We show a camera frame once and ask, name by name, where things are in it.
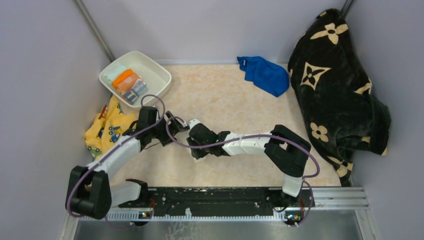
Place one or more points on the aluminium frame rail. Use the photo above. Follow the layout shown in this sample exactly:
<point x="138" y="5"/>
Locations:
<point x="325" y="199"/>

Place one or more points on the light green rolled towel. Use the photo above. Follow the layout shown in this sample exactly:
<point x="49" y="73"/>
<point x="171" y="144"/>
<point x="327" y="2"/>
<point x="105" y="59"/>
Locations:
<point x="113" y="73"/>

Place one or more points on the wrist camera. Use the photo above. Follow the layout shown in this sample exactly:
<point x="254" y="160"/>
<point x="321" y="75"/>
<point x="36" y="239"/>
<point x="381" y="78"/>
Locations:
<point x="200" y="133"/>
<point x="147" y="117"/>

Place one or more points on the orange rolled towel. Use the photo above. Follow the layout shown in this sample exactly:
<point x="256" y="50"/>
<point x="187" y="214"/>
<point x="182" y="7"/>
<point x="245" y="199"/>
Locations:
<point x="125" y="81"/>

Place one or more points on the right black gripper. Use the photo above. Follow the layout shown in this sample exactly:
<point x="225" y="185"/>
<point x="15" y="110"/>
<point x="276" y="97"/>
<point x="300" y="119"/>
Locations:
<point x="197" y="154"/>

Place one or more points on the rabbit print striped towel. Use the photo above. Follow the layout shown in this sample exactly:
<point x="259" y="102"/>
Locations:
<point x="137" y="90"/>

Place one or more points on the blue towel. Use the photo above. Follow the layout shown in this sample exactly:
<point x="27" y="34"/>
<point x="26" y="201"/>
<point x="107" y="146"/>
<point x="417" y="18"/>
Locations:
<point x="268" y="76"/>

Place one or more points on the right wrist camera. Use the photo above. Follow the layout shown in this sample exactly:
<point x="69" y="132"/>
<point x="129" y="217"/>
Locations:
<point x="200" y="133"/>

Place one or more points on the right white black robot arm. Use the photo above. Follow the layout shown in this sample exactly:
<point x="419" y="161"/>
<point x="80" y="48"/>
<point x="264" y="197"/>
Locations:
<point x="287" y="150"/>

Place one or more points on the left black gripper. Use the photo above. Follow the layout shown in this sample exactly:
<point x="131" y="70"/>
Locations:
<point x="175" y="127"/>

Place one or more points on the black floral pattern blanket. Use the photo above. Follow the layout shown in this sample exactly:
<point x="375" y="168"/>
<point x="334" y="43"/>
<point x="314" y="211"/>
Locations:
<point x="334" y="93"/>

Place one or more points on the yellow cartoon print towel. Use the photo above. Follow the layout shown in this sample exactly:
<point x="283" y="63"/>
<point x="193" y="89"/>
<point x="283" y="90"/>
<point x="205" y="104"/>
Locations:
<point x="107" y="128"/>

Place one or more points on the cream white towel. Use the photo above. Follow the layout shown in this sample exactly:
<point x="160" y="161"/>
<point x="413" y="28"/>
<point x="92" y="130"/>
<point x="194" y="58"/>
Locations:
<point x="197" y="154"/>

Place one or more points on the white square plastic basin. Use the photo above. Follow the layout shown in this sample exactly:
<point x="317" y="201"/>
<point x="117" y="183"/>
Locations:
<point x="157" y="78"/>

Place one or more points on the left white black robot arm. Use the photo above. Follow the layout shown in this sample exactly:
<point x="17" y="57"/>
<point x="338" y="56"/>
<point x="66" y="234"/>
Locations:
<point x="89" y="191"/>

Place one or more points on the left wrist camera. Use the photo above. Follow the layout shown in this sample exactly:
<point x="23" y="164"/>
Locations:
<point x="147" y="117"/>

